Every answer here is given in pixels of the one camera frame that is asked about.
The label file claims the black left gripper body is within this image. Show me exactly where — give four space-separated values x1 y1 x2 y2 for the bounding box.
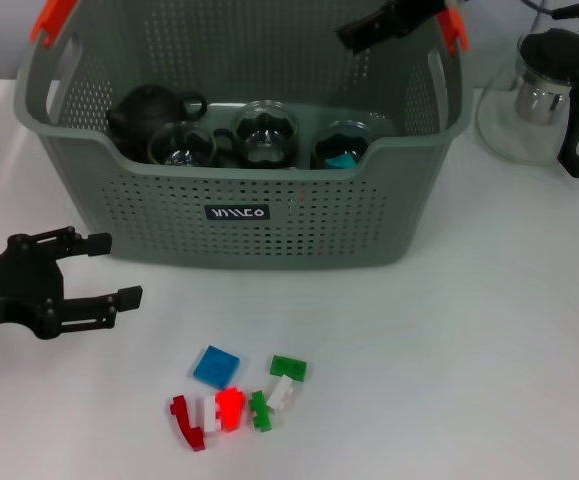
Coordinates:
0 233 66 342

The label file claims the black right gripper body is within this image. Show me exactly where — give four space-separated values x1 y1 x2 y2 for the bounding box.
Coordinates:
387 0 451 40

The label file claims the glass teacup with black holder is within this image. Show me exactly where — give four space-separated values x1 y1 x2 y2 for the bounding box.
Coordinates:
147 121 220 169
310 121 374 171
212 99 301 170

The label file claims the teal building brick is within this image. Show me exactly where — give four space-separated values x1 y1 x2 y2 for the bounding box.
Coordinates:
323 152 360 170

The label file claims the grey-green perforated storage bin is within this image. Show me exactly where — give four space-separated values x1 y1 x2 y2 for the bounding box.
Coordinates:
13 0 473 274

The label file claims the blue flat building brick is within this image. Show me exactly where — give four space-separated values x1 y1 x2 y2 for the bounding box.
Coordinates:
192 344 241 391

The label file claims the red curved building brick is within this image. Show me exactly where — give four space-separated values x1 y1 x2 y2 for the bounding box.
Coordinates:
169 394 208 451

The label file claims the black clay teapot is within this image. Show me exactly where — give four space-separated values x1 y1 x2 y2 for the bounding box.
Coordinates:
105 85 209 151

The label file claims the white and red building brick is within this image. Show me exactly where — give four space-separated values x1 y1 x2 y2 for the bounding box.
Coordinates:
196 393 223 435

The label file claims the orange-red sloped building brick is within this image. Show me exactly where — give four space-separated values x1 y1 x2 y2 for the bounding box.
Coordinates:
216 388 247 431

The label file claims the glass pitcher with black lid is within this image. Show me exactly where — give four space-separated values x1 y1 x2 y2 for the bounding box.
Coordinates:
474 28 579 180

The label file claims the green stepped building brick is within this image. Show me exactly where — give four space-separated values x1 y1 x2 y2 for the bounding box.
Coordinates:
248 390 274 431

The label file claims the orange bin handle clip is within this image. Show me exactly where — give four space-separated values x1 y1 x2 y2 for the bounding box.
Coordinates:
436 4 470 55
29 0 78 49

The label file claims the right gripper cable with plug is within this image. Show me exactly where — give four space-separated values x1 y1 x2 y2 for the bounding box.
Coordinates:
518 0 579 22

